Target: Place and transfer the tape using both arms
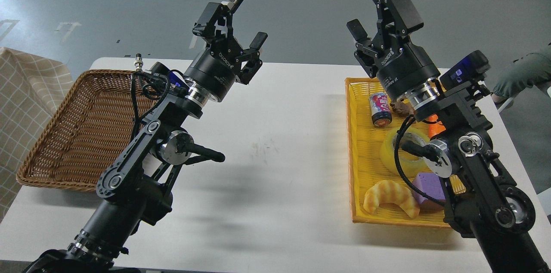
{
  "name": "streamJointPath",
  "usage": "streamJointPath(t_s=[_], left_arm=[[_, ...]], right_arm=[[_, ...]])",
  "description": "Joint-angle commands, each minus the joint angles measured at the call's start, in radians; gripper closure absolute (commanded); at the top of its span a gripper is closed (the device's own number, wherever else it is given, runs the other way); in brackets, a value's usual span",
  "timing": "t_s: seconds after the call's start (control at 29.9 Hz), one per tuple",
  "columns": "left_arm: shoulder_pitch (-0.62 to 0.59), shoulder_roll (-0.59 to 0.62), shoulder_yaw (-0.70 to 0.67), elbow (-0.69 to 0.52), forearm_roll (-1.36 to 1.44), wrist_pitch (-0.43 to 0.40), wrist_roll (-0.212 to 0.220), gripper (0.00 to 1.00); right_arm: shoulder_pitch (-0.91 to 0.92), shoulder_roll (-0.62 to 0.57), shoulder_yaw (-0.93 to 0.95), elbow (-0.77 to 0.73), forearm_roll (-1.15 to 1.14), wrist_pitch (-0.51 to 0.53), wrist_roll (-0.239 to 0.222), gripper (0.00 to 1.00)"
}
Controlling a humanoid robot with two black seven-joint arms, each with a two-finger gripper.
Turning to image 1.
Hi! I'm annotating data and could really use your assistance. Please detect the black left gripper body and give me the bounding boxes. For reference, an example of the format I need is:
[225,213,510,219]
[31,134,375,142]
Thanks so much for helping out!
[183,28,243,102]

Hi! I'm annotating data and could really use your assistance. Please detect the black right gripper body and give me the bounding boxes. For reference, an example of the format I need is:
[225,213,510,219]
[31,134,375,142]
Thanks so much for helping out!
[374,34,440,100]

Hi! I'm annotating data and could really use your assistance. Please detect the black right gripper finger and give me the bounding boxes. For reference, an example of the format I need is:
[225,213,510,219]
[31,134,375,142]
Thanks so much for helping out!
[347,19,381,78]
[372,0,424,47]

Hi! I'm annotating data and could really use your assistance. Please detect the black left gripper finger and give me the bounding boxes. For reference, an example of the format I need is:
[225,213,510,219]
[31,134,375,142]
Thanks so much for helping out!
[192,0,244,45]
[235,32,268,85]

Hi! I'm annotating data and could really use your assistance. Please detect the yellow tape roll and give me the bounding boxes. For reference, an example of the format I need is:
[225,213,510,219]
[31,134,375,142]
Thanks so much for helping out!
[379,127,429,177]

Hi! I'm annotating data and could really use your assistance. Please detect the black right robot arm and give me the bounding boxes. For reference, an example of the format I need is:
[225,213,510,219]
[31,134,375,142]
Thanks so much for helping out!
[347,0,550,273]

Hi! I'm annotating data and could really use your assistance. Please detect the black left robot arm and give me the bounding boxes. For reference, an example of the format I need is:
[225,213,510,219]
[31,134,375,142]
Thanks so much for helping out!
[24,0,268,273]

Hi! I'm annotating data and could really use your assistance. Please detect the brown toy animal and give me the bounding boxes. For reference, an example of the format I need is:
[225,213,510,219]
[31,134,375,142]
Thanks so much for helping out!
[390,102,415,117]

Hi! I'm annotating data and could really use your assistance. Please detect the small drink can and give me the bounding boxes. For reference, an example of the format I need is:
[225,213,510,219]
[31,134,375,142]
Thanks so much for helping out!
[369,92,392,127]

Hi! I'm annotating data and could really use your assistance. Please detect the orange toy carrot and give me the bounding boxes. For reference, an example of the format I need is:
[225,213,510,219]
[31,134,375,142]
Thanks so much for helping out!
[427,114,446,138]

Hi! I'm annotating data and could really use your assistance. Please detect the white chair leg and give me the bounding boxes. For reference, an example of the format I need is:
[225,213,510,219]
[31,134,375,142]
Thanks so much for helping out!
[497,81,551,113]

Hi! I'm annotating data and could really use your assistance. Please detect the purple foam block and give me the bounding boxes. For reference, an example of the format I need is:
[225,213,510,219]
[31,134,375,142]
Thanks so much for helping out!
[412,172,446,211]

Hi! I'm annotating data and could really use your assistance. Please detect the yellow plastic basket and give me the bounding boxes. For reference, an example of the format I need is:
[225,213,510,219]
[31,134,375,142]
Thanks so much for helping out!
[345,78,449,229]

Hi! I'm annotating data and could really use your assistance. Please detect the toy croissant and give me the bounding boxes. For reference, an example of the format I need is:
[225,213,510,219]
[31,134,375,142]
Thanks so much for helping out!
[362,180,421,219]

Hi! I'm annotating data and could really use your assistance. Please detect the brown wicker basket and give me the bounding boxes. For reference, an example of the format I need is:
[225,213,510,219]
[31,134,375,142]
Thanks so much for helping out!
[16,69,134,192]

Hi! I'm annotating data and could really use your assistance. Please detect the beige checkered cloth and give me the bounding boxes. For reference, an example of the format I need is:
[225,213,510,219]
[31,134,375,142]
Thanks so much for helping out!
[0,47,73,218]

